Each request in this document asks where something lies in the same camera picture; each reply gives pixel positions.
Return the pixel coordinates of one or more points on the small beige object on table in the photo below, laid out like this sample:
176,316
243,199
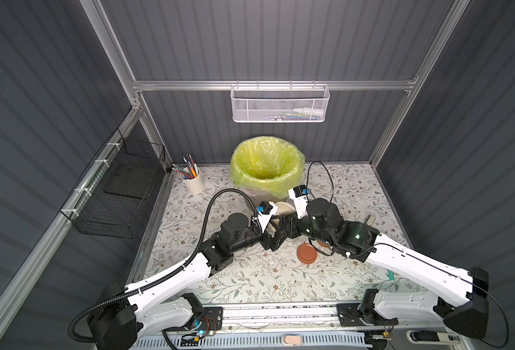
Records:
371,220

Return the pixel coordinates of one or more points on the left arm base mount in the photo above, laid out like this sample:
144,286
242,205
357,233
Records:
207,319

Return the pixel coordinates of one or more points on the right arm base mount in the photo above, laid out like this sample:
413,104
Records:
353,314

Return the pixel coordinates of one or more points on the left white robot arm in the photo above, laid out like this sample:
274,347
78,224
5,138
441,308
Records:
122,314

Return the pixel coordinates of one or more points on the black wire side basket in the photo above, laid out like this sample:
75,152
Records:
118,199

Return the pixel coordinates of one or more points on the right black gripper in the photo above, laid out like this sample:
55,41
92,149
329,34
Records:
297,224

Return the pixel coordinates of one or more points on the white pen cup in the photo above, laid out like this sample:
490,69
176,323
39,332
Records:
194,186

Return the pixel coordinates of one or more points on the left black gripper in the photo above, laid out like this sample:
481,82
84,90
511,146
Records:
265,235

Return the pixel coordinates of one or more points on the oatmeal jar with beige lid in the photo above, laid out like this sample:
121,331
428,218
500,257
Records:
283,208

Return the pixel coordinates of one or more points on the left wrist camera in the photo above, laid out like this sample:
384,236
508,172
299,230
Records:
265,211

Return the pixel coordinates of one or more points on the white tube in basket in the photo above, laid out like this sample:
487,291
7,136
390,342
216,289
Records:
310,112

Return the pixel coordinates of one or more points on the grey bin with green bag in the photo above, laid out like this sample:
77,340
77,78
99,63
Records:
266,168

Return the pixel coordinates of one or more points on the pens in cup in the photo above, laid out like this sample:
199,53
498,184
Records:
189,171

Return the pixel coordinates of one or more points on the white wire wall basket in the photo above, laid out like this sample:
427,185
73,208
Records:
275,103

